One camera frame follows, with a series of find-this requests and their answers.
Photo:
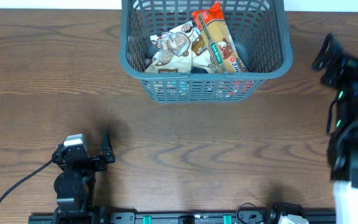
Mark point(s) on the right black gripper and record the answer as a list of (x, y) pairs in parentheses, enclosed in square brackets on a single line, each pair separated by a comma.
[(338, 69)]

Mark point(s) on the orange spaghetti packet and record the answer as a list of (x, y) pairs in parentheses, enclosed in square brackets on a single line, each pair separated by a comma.
[(218, 41)]

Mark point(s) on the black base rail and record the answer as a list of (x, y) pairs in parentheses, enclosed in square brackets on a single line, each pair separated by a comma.
[(182, 217)]

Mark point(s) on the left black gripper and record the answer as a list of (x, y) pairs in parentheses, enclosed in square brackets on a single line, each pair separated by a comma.
[(106, 149)]

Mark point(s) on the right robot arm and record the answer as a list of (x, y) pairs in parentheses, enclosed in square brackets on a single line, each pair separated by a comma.
[(343, 161)]

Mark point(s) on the beige snack pouch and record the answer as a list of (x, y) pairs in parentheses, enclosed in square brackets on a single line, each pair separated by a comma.
[(174, 50), (200, 54)]

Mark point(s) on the teal wipes packet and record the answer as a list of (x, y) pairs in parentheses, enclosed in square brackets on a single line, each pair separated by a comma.
[(177, 87)]

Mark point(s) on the grey plastic basket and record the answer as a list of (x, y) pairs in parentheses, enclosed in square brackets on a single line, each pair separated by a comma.
[(259, 30)]

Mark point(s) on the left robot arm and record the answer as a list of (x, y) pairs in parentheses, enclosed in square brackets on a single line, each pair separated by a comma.
[(75, 185)]

